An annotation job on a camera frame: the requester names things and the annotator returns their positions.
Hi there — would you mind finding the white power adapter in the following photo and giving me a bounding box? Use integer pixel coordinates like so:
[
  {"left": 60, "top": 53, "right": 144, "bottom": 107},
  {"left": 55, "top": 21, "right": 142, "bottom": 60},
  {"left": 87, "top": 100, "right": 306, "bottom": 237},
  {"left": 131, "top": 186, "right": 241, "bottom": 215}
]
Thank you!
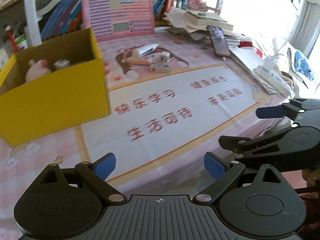
[{"left": 54, "top": 60, "right": 70, "bottom": 70}]

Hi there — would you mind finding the pink plush pig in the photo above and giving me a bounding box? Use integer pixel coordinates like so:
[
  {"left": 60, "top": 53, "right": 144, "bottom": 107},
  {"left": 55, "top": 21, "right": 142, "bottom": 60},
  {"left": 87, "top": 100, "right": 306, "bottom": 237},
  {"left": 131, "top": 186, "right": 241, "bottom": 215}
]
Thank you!
[{"left": 25, "top": 59, "right": 51, "bottom": 83}]

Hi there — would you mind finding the white spray bottle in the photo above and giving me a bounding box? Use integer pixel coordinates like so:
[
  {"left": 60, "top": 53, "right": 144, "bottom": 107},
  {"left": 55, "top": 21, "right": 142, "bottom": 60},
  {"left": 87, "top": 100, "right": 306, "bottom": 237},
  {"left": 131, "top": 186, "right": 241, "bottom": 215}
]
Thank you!
[{"left": 132, "top": 43, "right": 158, "bottom": 58}]

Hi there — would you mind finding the pink rectangular case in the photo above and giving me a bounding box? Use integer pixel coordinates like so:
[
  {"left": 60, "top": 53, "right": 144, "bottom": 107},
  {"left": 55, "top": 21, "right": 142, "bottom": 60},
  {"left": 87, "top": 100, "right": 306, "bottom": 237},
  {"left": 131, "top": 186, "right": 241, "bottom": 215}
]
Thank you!
[{"left": 149, "top": 64, "right": 172, "bottom": 74}]

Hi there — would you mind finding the white power strip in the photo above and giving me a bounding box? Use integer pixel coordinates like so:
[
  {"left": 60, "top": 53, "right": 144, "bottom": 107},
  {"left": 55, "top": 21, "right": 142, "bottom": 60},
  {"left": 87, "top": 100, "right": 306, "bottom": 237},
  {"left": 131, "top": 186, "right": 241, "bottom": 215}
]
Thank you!
[{"left": 253, "top": 57, "right": 293, "bottom": 98}]

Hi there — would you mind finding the black smartphone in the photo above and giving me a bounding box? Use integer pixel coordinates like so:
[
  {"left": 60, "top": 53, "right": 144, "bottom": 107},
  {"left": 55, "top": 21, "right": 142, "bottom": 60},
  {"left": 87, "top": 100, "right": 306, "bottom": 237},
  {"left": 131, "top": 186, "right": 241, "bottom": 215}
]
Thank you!
[{"left": 207, "top": 25, "right": 231, "bottom": 58}]

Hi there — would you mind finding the pink printed table mat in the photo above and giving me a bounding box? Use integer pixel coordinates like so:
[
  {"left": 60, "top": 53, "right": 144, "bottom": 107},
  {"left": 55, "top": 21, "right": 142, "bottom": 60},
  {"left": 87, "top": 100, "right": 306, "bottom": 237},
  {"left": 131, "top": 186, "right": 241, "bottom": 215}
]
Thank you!
[{"left": 1, "top": 32, "right": 284, "bottom": 239}]

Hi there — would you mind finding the yellow cardboard box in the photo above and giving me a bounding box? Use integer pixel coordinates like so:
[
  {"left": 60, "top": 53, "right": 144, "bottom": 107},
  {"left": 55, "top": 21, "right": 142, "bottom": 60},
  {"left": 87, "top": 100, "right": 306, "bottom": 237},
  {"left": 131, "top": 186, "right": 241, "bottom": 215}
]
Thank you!
[{"left": 1, "top": 29, "right": 111, "bottom": 146}]

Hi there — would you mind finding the stack of papers and books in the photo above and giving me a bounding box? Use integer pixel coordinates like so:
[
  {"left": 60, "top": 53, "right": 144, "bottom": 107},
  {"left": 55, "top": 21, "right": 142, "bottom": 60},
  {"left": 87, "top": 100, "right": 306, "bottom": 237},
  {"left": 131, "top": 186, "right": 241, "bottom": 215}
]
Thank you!
[{"left": 164, "top": 8, "right": 243, "bottom": 47}]

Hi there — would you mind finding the pink learning keyboard tablet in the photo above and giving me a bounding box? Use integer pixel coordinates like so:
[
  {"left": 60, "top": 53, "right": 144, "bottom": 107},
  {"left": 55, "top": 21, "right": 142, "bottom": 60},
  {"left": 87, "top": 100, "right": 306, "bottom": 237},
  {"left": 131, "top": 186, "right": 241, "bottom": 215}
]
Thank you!
[{"left": 81, "top": 0, "right": 155, "bottom": 42}]

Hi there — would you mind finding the row of blue books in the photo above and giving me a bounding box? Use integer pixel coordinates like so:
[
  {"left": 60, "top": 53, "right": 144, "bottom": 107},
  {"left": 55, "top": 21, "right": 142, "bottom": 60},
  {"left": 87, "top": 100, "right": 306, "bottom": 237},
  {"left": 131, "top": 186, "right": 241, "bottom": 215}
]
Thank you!
[{"left": 41, "top": 0, "right": 82, "bottom": 41}]

